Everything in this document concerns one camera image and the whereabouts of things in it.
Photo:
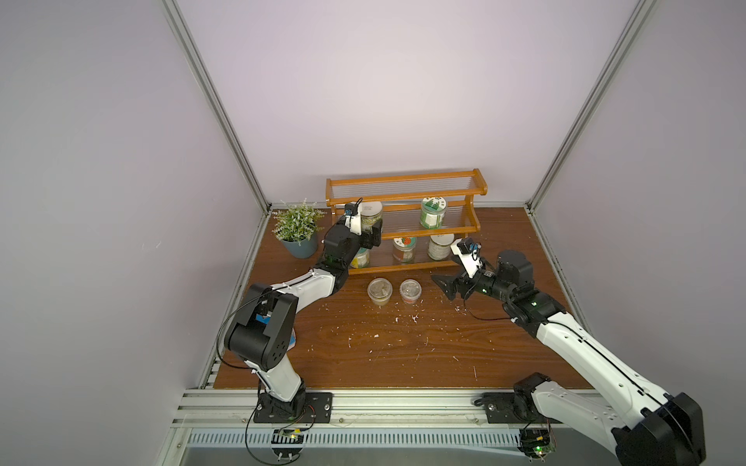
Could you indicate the clear cup red label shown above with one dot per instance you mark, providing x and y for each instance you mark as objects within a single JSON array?
[{"x": 410, "y": 291}]

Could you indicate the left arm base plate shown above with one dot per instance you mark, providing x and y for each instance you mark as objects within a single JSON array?
[{"x": 307, "y": 407}]

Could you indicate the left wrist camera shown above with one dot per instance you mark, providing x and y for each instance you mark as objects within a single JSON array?
[{"x": 352, "y": 217}]

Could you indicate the tomato lid jar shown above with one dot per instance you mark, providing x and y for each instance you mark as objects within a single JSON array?
[{"x": 404, "y": 249}]

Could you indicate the white green Ideal jar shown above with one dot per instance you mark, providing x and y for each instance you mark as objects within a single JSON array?
[{"x": 371, "y": 212}]

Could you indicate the green tree lid jar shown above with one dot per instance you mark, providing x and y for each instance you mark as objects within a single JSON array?
[{"x": 433, "y": 211}]

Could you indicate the blue white scraper tray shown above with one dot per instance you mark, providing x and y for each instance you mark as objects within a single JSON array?
[{"x": 292, "y": 340}]

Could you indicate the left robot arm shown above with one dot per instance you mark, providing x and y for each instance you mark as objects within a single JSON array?
[{"x": 260, "y": 331}]

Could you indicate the potted green plant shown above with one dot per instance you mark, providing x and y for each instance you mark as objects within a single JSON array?
[{"x": 297, "y": 227}]

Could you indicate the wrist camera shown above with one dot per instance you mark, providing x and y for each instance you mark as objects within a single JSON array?
[
  {"x": 352, "y": 217},
  {"x": 468, "y": 253}
]

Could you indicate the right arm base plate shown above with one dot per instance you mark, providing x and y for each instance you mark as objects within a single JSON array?
[{"x": 513, "y": 406}]

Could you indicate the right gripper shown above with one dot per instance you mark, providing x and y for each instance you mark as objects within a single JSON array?
[{"x": 461, "y": 282}]

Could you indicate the white lid text jar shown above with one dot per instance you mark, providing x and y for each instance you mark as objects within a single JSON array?
[{"x": 439, "y": 247}]

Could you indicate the left controller board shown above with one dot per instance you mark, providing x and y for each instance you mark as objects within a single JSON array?
[{"x": 287, "y": 444}]

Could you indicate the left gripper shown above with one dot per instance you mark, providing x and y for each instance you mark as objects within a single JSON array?
[{"x": 373, "y": 237}]

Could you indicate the controller board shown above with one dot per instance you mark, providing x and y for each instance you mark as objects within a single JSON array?
[
  {"x": 536, "y": 443},
  {"x": 287, "y": 444}
]

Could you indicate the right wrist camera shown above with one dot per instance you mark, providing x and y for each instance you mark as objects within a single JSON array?
[{"x": 468, "y": 253}]

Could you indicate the right controller board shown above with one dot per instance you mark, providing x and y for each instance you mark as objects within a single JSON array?
[{"x": 536, "y": 443}]

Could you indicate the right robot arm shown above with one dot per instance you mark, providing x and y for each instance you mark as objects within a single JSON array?
[{"x": 637, "y": 421}]

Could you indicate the aluminium front rail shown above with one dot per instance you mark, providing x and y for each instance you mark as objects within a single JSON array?
[{"x": 378, "y": 408}]

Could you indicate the clear cup yellow seeds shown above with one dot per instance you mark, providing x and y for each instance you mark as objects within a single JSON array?
[{"x": 380, "y": 291}]

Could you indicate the wooden three-tier shelf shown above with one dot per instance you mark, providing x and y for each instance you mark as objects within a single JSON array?
[{"x": 401, "y": 197}]

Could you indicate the sunflower lid jar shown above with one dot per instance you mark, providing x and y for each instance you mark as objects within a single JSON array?
[{"x": 361, "y": 259}]

